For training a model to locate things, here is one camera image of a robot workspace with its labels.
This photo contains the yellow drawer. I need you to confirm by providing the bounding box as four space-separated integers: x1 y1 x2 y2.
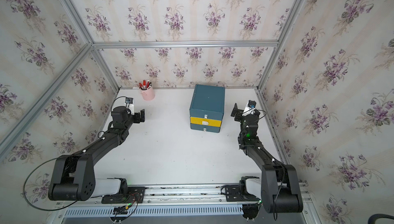
190 117 222 127

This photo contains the aluminium mounting rail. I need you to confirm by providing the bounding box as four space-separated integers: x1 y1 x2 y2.
71 183 262 208

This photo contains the pink pen holder cup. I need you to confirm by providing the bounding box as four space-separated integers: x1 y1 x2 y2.
141 86 155 101

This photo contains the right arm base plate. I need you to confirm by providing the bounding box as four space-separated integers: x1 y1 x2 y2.
220 185 260 203

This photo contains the teal drawer cabinet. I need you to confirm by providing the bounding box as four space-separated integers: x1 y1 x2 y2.
189 84 225 124

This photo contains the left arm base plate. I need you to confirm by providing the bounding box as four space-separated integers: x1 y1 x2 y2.
101 187 146 204

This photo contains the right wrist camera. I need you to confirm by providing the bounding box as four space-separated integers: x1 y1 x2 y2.
243 100 257 115

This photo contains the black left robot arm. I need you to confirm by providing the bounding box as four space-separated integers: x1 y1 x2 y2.
48 106 145 201

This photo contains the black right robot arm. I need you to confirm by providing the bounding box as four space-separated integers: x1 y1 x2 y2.
231 100 303 214

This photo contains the teal bottom drawer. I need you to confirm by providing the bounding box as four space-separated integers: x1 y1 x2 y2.
190 123 221 133

